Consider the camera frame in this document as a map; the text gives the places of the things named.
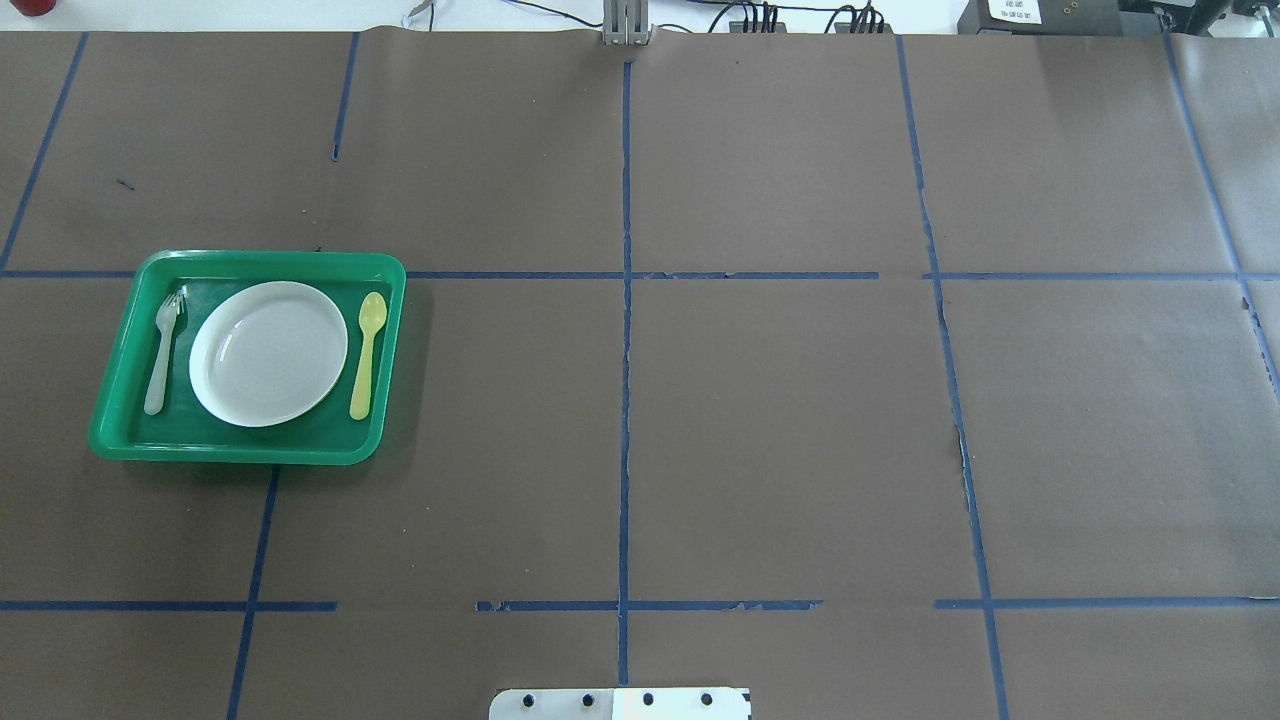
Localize translucent plastic fork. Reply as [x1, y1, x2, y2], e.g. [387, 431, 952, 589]
[143, 288, 186, 416]

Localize yellow plastic spoon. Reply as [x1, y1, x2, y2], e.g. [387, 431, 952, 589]
[349, 292, 388, 421]

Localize far orange black connector board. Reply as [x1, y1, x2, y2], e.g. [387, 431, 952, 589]
[727, 3, 785, 35]

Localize orange black connector board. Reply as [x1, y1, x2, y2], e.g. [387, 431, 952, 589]
[826, 3, 893, 35]
[727, 3, 785, 35]

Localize white round plate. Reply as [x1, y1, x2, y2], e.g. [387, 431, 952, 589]
[188, 281, 349, 428]

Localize near orange black connector board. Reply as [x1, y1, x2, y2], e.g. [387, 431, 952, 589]
[826, 3, 893, 35]

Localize black box device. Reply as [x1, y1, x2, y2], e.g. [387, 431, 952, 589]
[956, 1, 1123, 37]

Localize green plastic tray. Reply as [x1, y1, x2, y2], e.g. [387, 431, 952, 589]
[88, 249, 407, 466]

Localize red cylinder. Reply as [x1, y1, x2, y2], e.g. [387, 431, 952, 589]
[9, 0, 58, 17]

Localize aluminium frame post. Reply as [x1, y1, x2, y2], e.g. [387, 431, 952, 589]
[602, 0, 653, 47]

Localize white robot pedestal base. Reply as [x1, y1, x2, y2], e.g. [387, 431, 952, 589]
[488, 685, 753, 719]

